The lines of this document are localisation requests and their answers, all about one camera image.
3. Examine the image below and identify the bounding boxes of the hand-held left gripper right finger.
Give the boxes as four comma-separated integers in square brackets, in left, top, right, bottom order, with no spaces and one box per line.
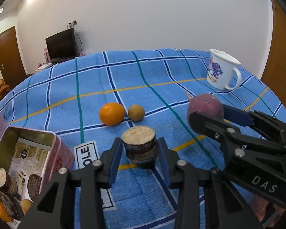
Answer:
[157,137,259,229]

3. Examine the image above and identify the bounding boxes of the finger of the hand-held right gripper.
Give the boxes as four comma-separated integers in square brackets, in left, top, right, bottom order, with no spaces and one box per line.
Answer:
[223,104,286,146]
[189,112,286,163]

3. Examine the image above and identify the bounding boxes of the wooden wardrobe panel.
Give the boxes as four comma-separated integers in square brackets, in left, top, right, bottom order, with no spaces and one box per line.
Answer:
[261,0,286,105]

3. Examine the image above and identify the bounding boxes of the small round brown fruit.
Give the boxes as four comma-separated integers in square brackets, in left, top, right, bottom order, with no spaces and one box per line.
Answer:
[128,104,145,122]

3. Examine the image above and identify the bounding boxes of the cut taro piece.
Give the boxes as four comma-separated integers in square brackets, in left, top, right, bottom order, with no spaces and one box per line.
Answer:
[0,168,18,195]
[121,125,158,170]

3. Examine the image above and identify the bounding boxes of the black television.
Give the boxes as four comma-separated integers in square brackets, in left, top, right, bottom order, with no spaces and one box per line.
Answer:
[45,29,79,61]

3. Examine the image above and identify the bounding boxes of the pink metal tin box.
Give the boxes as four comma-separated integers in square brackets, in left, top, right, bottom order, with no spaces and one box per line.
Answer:
[0,126,75,229]

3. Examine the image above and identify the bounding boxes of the round brown taro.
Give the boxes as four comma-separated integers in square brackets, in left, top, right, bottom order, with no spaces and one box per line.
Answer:
[27,174,43,201]

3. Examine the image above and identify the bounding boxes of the person's right hand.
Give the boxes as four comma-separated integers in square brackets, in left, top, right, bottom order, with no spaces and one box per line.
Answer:
[251,193,277,223]

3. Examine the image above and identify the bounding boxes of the blue plaid blanket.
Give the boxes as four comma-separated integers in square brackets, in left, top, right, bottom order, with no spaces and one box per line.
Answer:
[0,49,286,229]

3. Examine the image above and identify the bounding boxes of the large orange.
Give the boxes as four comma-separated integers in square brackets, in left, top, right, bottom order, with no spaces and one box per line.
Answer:
[99,102,126,126]

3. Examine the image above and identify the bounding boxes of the white printed mug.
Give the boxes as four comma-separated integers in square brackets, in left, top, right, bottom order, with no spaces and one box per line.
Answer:
[206,49,242,91]

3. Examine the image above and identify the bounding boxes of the dark brown taro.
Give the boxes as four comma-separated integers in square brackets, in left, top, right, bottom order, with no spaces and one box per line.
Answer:
[0,193,24,221]

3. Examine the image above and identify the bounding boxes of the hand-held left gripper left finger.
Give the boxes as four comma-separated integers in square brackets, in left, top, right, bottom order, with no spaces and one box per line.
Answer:
[21,137,123,229]

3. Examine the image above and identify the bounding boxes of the white television stand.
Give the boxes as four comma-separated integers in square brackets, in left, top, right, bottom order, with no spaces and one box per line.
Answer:
[35,57,77,72]

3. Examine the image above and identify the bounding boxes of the purple radish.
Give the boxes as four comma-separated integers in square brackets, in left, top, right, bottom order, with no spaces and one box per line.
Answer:
[186,89,224,134]

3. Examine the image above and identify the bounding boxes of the black power cable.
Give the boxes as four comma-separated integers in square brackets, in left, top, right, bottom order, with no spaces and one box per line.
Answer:
[73,27,84,56]

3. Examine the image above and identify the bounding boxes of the printed paper leaflet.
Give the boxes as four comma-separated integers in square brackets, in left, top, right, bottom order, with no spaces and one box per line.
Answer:
[6,137,50,225]

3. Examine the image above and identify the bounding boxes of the brown wooden door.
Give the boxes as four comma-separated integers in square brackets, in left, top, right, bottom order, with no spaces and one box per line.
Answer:
[0,26,28,83]

